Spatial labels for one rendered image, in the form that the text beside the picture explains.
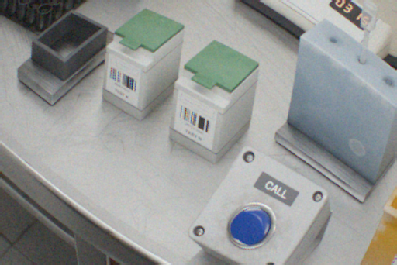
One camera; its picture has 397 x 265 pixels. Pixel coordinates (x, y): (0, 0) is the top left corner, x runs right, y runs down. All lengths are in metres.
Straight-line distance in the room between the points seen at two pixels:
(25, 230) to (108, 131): 1.04
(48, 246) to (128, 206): 1.06
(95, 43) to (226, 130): 0.14
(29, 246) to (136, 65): 1.06
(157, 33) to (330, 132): 0.15
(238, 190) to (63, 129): 0.18
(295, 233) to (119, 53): 0.21
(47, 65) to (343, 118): 0.25
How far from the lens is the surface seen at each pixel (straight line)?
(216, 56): 0.71
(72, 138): 0.73
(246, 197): 0.62
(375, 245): 0.62
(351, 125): 0.70
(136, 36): 0.72
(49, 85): 0.76
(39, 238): 1.76
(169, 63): 0.74
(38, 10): 0.82
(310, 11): 0.82
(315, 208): 0.61
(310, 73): 0.70
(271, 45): 0.83
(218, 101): 0.69
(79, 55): 0.76
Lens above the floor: 1.41
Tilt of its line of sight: 46 degrees down
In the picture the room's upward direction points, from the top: 8 degrees clockwise
